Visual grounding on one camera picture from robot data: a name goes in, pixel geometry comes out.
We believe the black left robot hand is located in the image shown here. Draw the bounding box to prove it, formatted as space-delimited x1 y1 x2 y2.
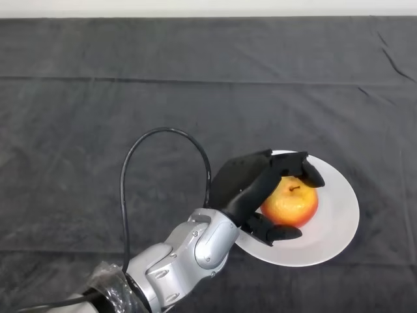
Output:
208 149 326 247

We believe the red yellow apple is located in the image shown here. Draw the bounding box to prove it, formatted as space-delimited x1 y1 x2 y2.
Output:
259 175 319 228

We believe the white round plate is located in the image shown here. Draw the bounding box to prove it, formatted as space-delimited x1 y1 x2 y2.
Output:
235 149 360 267

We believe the black cloth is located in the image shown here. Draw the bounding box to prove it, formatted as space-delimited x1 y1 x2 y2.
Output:
0 16 417 313

